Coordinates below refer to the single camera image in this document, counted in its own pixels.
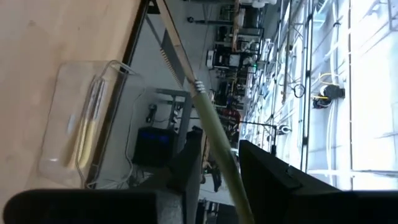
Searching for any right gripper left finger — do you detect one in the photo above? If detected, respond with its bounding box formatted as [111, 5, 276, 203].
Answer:
[2, 126, 205, 224]

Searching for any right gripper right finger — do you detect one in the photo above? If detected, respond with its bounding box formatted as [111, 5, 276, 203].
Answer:
[238, 139, 398, 224]

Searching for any clear plastic bin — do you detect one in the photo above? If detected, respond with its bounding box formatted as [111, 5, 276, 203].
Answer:
[37, 60, 146, 190]

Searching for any hazard-striped black ramp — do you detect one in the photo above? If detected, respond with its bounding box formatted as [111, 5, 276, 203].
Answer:
[144, 15, 187, 90]

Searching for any black cable loop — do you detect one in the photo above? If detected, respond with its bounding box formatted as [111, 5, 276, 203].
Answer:
[293, 83, 307, 98]

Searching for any black ceiling cord reel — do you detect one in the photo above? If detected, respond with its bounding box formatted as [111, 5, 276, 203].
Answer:
[312, 83, 346, 110]

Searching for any black aluminium table frame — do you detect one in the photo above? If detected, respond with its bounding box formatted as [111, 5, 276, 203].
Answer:
[85, 0, 153, 189]

